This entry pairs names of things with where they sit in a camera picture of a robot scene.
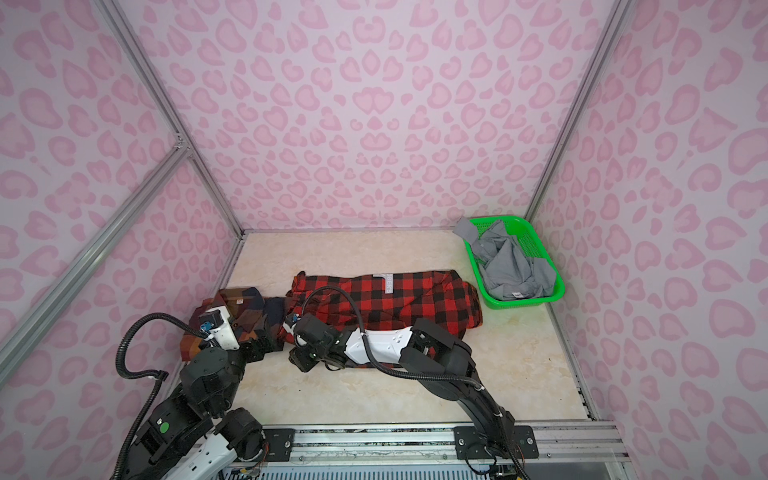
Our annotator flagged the green plastic basket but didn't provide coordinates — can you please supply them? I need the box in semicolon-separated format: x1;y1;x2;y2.
453;216;565;310

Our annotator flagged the left corner aluminium post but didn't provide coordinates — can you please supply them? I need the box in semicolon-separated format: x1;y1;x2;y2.
94;0;245;240

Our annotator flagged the grey shirt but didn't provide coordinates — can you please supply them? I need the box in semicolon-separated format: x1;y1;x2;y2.
453;218;557;302

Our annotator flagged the red black plaid shirt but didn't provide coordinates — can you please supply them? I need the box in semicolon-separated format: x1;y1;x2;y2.
286;270;482;342

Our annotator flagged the corner aluminium post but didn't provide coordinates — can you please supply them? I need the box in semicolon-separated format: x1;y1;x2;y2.
94;0;245;240
524;0;637;223

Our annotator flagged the aluminium frame diagonal bar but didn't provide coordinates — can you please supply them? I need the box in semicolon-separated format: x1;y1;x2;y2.
1;143;188;385

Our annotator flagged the folded brown plaid shirt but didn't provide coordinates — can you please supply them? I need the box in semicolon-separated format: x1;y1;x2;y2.
188;287;288;342

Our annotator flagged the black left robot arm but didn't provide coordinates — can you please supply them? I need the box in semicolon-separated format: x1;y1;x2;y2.
112;340;295;479

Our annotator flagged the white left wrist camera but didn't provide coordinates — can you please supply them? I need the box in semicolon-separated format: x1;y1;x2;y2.
199;306;239;351

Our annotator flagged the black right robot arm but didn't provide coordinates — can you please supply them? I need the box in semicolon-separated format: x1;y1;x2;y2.
284;314;520;461

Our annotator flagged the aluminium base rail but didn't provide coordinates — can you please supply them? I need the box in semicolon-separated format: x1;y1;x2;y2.
110;419;637;480

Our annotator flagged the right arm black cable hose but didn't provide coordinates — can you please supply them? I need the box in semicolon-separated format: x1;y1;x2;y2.
299;286;532;480

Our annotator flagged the right corner aluminium post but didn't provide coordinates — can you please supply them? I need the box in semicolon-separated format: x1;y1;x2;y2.
524;0;637;223

